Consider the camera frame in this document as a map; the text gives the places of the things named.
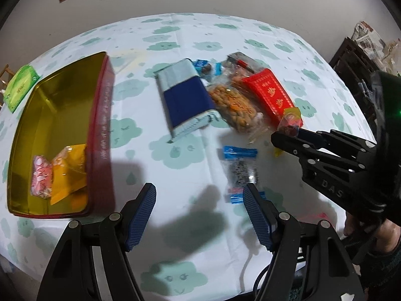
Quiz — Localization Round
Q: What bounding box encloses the orange yellow snack packet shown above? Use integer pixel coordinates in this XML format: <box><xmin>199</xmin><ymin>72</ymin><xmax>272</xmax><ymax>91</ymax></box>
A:
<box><xmin>50</xmin><ymin>143</ymin><xmax>88</xmax><ymax>206</ymax></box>

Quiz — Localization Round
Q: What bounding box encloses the person's right hand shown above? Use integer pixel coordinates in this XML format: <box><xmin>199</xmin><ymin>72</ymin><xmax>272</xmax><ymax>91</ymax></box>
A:
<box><xmin>344</xmin><ymin>216</ymin><xmax>401</xmax><ymax>254</ymax></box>

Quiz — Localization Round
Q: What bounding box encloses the green tissue packet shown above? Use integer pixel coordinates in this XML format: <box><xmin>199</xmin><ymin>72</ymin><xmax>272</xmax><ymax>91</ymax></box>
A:
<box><xmin>3</xmin><ymin>65</ymin><xmax>41</xmax><ymax>113</ymax></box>

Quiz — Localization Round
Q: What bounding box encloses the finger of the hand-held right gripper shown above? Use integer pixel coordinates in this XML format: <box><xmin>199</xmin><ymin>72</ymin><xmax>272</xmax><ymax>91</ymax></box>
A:
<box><xmin>271</xmin><ymin>131</ymin><xmax>376</xmax><ymax>202</ymax></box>
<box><xmin>297</xmin><ymin>128</ymin><xmax>378</xmax><ymax>159</ymax></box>

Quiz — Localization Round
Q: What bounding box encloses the small blue snack packet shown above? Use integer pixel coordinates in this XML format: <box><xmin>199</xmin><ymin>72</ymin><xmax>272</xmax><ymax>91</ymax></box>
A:
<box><xmin>192</xmin><ymin>59</ymin><xmax>224</xmax><ymax>77</ymax></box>

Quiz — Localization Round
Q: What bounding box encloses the red tin box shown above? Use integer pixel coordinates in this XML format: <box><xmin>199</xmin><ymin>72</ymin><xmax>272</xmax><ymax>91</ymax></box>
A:
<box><xmin>7</xmin><ymin>51</ymin><xmax>116</xmax><ymax>219</ymax></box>

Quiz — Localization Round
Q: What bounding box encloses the red snack packet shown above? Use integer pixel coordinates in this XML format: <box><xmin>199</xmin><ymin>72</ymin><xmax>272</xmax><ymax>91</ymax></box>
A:
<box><xmin>240</xmin><ymin>68</ymin><xmax>296</xmax><ymax>125</ymax></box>

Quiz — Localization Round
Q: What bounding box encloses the light wooden chair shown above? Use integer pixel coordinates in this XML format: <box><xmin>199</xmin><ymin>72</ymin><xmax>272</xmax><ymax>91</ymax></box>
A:
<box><xmin>0</xmin><ymin>64</ymin><xmax>10</xmax><ymax>95</ymax></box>

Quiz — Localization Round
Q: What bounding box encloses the dark wooden chair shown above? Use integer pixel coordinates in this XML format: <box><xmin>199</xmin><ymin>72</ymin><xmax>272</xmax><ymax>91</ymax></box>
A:
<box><xmin>329</xmin><ymin>37</ymin><xmax>386</xmax><ymax>101</ymax></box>

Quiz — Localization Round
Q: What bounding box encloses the clear packet with blue ends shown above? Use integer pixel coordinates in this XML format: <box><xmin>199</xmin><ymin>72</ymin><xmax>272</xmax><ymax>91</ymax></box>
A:
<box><xmin>222</xmin><ymin>146</ymin><xmax>267</xmax><ymax>205</ymax></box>

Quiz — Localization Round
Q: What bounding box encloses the small red yellow candy packet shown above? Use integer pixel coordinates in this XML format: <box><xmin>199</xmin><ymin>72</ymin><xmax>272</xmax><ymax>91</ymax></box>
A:
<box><xmin>277</xmin><ymin>107</ymin><xmax>304</xmax><ymax>137</ymax></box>

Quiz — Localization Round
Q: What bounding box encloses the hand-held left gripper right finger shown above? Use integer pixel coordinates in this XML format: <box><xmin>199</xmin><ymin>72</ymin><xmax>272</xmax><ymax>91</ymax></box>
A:
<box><xmin>243</xmin><ymin>183</ymin><xmax>365</xmax><ymax>301</ymax></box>

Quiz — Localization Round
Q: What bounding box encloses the clear fried snack packet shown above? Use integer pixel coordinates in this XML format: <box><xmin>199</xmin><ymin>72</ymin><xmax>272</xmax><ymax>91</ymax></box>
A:
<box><xmin>207</xmin><ymin>82</ymin><xmax>273</xmax><ymax>138</ymax></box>

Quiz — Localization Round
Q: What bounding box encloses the black cable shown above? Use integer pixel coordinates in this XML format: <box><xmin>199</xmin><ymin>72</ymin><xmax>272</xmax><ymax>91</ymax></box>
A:
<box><xmin>253</xmin><ymin>262</ymin><xmax>276</xmax><ymax>293</ymax></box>

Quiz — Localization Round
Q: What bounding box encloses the clear sesame snack packet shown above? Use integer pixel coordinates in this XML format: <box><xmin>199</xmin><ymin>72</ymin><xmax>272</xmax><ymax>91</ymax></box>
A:
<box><xmin>226</xmin><ymin>52</ymin><xmax>260</xmax><ymax>74</ymax></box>

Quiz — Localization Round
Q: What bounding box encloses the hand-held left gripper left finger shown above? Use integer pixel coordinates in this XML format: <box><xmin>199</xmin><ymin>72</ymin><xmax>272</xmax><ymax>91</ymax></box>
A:
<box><xmin>37</xmin><ymin>183</ymin><xmax>157</xmax><ymax>301</ymax></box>

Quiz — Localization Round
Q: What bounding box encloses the pile of newspapers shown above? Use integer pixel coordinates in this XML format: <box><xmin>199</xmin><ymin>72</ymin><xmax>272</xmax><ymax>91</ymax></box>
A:
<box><xmin>352</xmin><ymin>21</ymin><xmax>401</xmax><ymax>69</ymax></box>

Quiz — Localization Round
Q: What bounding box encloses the person's right forearm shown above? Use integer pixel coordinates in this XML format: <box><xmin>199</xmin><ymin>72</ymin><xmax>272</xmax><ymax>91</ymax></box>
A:
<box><xmin>360</xmin><ymin>249</ymin><xmax>401</xmax><ymax>301</ymax></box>

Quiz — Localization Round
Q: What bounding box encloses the large blue snack packet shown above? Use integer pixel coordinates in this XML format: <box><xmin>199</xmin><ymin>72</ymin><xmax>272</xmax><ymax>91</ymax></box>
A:
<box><xmin>154</xmin><ymin>58</ymin><xmax>220</xmax><ymax>145</ymax></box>

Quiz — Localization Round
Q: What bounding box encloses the pink white candy packet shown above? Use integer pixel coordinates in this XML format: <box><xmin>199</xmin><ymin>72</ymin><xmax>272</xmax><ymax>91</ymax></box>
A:
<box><xmin>30</xmin><ymin>155</ymin><xmax>54</xmax><ymax>199</ymax></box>

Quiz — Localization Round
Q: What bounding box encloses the cloud print tablecloth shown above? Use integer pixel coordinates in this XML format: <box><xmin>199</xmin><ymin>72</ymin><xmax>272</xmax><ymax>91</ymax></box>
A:
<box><xmin>0</xmin><ymin>13</ymin><xmax>379</xmax><ymax>301</ymax></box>

